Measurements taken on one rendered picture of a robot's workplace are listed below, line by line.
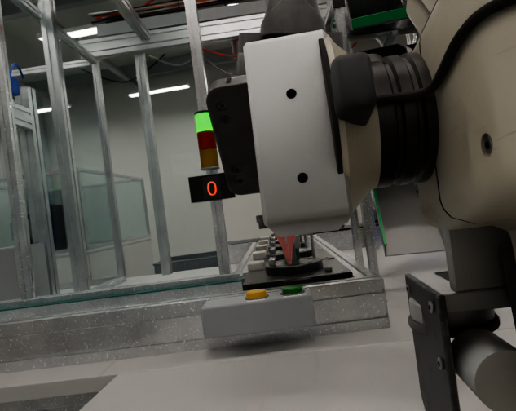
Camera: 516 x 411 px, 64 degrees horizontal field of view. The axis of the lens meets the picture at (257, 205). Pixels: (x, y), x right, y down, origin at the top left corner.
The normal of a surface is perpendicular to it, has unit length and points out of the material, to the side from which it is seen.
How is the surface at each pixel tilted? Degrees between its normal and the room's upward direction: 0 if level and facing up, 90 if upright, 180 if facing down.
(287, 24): 75
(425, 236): 45
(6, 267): 90
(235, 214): 90
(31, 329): 90
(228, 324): 90
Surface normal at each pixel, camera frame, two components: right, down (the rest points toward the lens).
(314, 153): -0.13, -0.14
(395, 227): -0.24, -0.69
